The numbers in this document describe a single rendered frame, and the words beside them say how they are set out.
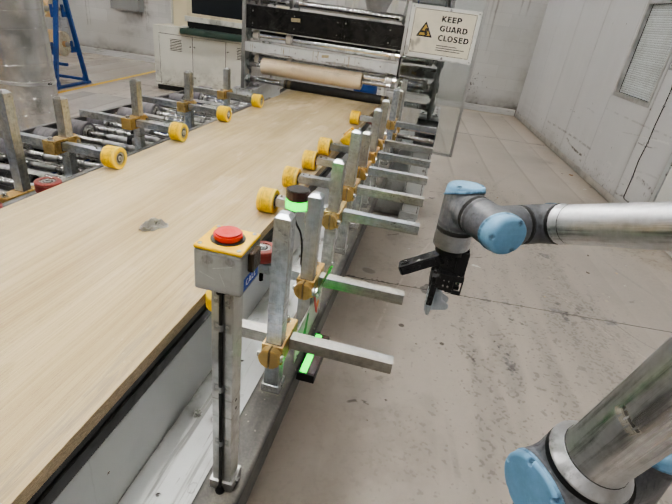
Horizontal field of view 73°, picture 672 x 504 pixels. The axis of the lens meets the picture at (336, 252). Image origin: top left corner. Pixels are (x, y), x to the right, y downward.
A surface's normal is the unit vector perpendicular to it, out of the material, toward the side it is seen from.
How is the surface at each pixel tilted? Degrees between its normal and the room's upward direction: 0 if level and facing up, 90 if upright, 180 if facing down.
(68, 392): 0
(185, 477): 0
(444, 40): 90
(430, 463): 0
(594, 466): 95
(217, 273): 90
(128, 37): 90
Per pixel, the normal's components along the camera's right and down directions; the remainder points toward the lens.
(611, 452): -0.76, 0.29
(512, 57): -0.13, 0.45
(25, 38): 0.74, 0.39
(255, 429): 0.12, -0.88
